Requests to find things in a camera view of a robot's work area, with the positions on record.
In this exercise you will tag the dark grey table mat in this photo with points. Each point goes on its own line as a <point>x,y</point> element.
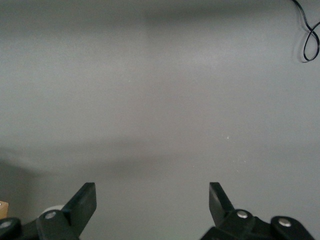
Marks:
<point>160,100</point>

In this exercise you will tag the wooden drawer with white front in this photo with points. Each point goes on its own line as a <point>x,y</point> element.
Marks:
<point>3,210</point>

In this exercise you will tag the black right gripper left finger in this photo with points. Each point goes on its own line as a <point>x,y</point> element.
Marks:
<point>80,212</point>

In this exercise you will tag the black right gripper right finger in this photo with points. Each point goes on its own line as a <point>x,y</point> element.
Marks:
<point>225,217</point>

